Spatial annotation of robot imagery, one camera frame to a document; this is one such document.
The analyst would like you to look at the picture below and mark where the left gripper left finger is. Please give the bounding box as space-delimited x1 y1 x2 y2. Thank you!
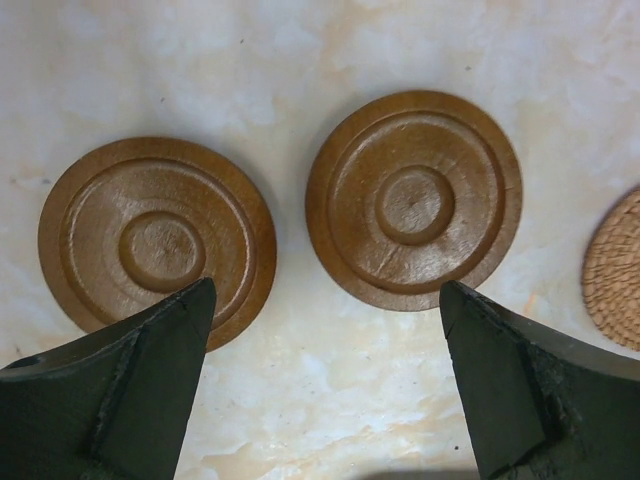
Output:
1 278 216 479

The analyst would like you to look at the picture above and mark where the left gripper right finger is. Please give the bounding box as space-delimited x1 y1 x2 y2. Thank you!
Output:
439 281 639 479

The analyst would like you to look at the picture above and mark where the woven rattan coaster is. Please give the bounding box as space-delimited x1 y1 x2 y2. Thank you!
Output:
581 187 639 351

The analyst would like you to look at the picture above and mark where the dark wooden coaster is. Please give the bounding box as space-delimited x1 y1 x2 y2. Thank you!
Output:
38 137 277 350
305 90 523 312

